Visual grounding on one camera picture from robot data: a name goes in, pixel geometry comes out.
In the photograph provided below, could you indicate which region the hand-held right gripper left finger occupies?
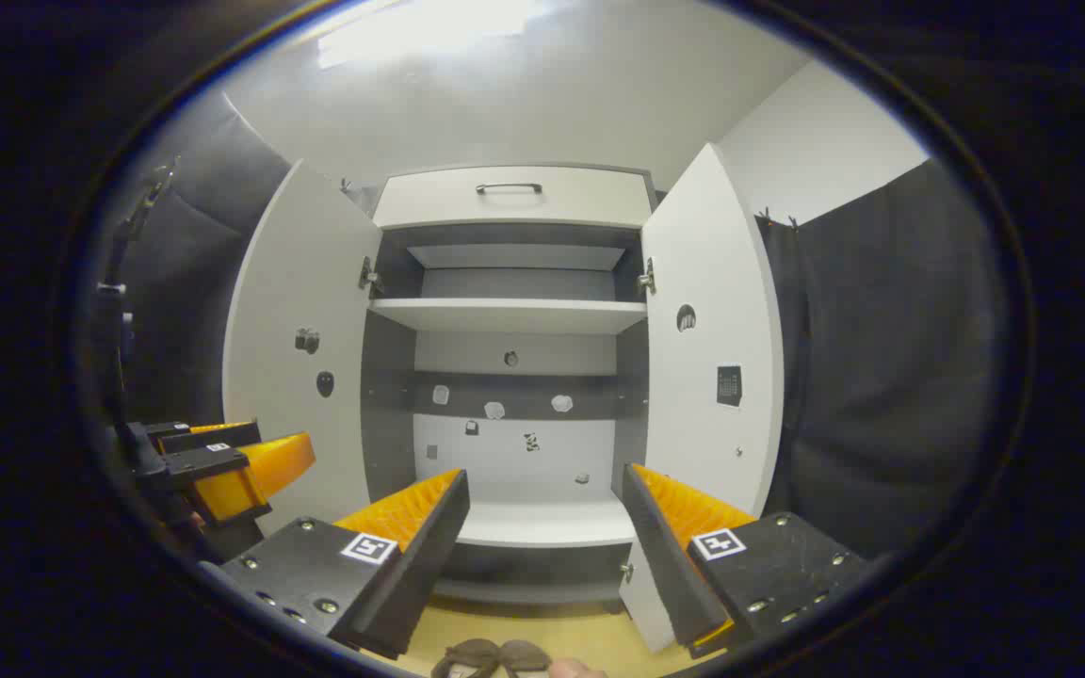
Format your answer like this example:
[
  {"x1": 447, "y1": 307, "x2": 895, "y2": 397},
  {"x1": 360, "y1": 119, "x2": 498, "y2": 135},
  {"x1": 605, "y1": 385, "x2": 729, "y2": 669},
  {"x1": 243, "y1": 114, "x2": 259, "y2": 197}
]
[{"x1": 219, "y1": 468, "x2": 471, "y2": 660}]

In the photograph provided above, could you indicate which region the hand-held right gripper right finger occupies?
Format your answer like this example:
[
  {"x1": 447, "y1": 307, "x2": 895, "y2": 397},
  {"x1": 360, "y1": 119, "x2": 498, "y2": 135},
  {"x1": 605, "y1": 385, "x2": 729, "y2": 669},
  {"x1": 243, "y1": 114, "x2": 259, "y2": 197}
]
[{"x1": 620, "y1": 463, "x2": 868, "y2": 660}]

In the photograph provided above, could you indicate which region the white grey shoe cabinet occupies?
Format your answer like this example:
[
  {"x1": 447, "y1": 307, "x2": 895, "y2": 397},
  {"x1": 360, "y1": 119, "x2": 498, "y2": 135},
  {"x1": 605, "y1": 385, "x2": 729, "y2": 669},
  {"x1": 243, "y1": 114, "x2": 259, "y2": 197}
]
[{"x1": 359, "y1": 163, "x2": 661, "y2": 608}]

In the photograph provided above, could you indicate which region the white shoe cabinet door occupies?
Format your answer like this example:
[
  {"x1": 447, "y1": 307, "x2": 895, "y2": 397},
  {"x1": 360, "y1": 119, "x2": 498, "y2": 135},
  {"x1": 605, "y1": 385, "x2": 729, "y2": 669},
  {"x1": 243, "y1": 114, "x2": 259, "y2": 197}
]
[
  {"x1": 618, "y1": 143, "x2": 785, "y2": 655},
  {"x1": 222, "y1": 158, "x2": 383, "y2": 538}
]

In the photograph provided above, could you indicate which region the white cabinet drawer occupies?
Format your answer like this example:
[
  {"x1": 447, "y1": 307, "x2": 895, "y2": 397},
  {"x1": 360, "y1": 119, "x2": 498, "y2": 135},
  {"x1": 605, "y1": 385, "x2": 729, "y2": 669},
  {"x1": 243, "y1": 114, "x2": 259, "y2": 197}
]
[{"x1": 371, "y1": 167, "x2": 654, "y2": 230}]

